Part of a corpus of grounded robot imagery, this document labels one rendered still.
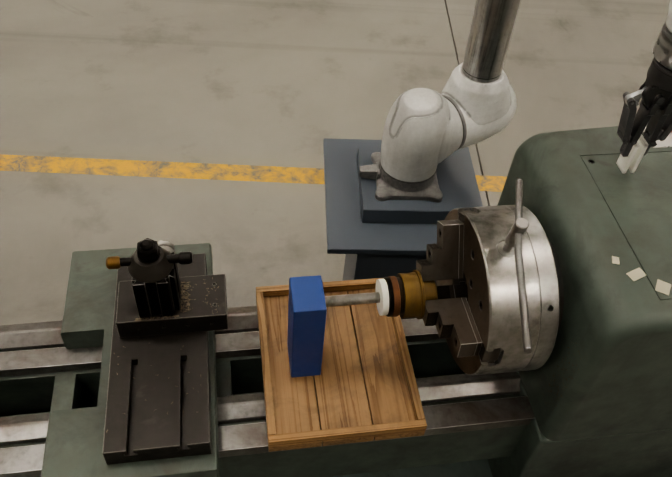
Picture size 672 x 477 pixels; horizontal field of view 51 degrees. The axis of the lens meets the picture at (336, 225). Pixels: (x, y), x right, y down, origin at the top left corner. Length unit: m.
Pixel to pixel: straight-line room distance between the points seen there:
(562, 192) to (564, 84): 2.60
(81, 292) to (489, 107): 1.08
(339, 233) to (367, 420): 0.62
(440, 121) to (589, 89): 2.24
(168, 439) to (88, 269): 0.47
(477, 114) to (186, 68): 2.13
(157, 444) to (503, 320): 0.63
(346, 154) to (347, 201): 0.19
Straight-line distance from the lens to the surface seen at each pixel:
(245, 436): 1.41
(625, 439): 1.59
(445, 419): 1.46
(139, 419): 1.33
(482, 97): 1.85
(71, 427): 1.40
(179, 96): 3.54
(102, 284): 1.57
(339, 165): 2.05
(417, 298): 1.30
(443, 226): 1.30
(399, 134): 1.78
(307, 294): 1.28
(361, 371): 1.46
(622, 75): 4.15
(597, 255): 1.27
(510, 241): 1.21
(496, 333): 1.24
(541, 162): 1.42
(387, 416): 1.42
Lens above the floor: 2.13
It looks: 47 degrees down
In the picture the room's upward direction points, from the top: 6 degrees clockwise
